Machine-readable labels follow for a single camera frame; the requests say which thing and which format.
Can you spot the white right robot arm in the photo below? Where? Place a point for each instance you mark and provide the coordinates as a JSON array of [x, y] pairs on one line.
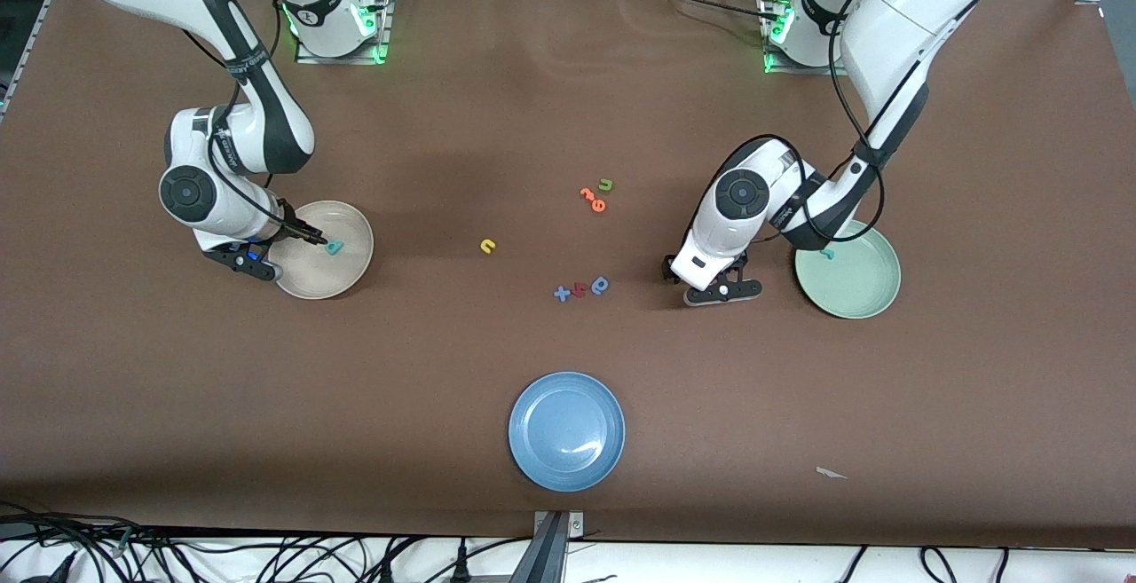
[[257, 122]]

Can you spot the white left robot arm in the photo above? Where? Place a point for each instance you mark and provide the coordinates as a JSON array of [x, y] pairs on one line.
[[905, 24]]

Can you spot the beige round plate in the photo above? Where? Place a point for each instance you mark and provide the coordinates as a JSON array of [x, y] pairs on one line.
[[337, 277]]

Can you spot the blue foam letter a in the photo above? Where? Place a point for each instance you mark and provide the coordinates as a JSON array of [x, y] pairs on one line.
[[595, 289]]

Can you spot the green round plate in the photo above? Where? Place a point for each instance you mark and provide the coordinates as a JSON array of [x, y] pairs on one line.
[[852, 286]]

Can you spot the large table cover sheet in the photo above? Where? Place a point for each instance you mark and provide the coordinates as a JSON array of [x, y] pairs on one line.
[[568, 104]]

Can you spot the blue round plate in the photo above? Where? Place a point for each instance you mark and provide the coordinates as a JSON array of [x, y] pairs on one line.
[[566, 432]]

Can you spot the white paper scrap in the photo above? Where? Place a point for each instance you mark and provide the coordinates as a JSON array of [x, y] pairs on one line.
[[827, 473]]

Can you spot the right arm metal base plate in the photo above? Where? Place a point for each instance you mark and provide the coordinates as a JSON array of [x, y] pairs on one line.
[[342, 60]]

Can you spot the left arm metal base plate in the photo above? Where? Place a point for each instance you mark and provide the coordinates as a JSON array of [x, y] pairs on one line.
[[803, 71]]

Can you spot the metal table bracket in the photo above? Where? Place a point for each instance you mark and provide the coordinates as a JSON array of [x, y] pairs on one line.
[[555, 547]]

